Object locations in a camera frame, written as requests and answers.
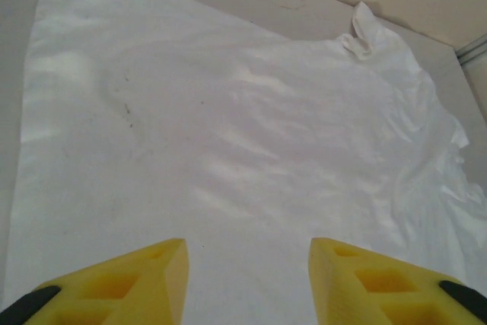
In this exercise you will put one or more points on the aluminium frame post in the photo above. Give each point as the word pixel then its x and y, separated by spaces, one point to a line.
pixel 475 48

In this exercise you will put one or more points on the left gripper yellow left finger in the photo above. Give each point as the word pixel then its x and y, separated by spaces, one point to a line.
pixel 160 264

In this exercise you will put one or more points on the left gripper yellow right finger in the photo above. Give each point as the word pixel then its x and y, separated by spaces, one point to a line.
pixel 335 283

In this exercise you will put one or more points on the white t-shirt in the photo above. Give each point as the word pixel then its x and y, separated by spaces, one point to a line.
pixel 228 131

